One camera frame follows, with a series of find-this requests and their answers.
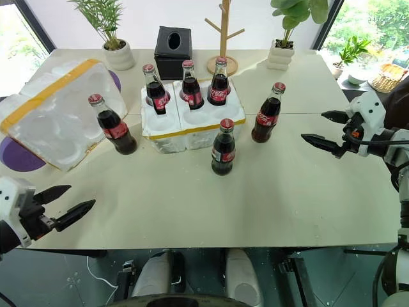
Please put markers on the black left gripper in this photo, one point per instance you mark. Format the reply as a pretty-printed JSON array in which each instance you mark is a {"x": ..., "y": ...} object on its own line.
[{"x": 33, "y": 217}]

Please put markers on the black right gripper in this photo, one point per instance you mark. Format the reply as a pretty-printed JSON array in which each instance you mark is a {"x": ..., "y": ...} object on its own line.
[{"x": 354, "y": 136}]

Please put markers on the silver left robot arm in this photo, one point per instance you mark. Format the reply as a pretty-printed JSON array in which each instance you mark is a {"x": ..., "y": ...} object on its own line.
[{"x": 8, "y": 237}]

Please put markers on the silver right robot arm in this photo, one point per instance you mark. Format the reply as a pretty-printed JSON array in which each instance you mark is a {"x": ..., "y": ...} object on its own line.
[{"x": 397, "y": 150}]

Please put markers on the glass cola bottle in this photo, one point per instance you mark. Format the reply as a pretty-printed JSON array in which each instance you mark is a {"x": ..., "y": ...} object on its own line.
[
  {"x": 191, "y": 91},
  {"x": 219, "y": 89},
  {"x": 116, "y": 132},
  {"x": 157, "y": 94},
  {"x": 223, "y": 153},
  {"x": 266, "y": 120}
]

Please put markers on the white foam lid yellow tape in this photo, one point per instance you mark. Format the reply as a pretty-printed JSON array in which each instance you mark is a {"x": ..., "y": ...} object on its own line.
[{"x": 54, "y": 121}]

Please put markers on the white foam bottle tray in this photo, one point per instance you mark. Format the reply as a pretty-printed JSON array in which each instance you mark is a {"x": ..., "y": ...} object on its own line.
[{"x": 195, "y": 132}]

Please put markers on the black tissue box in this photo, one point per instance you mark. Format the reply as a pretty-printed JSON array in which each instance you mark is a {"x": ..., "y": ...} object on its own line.
[{"x": 166, "y": 60}]

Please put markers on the dark side table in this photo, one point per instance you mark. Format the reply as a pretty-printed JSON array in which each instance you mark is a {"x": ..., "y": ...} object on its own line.
[{"x": 358, "y": 89}]

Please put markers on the white bowl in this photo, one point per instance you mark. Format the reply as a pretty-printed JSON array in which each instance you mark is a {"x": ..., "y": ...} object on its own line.
[{"x": 355, "y": 79}]

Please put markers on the purple round mat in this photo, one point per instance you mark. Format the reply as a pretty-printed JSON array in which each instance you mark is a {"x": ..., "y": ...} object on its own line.
[{"x": 19, "y": 157}]

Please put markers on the wicker basket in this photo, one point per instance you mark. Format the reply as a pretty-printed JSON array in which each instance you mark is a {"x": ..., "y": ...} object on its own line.
[{"x": 388, "y": 78}]

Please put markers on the small green potted plant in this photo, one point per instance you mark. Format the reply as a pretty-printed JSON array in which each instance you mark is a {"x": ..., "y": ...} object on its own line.
[{"x": 350, "y": 51}]

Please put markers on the broad-leaf plant in white pot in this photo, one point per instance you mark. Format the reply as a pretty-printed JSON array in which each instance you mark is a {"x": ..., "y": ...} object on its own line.
[{"x": 281, "y": 54}]

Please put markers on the white rounded leg shell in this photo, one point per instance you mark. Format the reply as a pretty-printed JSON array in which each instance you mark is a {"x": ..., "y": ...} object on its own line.
[
  {"x": 243, "y": 278},
  {"x": 153, "y": 275}
]

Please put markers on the wooden tree stand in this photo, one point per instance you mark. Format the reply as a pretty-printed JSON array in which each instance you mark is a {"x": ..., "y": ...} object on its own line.
[{"x": 223, "y": 48}]

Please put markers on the palm plant in ribbed pot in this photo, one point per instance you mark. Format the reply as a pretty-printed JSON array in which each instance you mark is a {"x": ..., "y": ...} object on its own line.
[{"x": 118, "y": 54}]

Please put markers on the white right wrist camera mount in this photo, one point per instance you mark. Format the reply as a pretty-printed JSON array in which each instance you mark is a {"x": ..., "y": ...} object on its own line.
[{"x": 370, "y": 108}]

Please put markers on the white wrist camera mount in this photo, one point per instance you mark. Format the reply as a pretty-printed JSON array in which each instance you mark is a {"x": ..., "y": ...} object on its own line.
[
  {"x": 11, "y": 198},
  {"x": 370, "y": 108}
]

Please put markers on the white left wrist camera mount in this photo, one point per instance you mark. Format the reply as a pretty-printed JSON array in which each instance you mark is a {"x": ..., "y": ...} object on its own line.
[{"x": 11, "y": 198}]

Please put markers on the black table leg frame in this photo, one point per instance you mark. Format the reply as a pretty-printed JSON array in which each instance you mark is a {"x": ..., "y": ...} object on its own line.
[
  {"x": 125, "y": 279},
  {"x": 298, "y": 281}
]

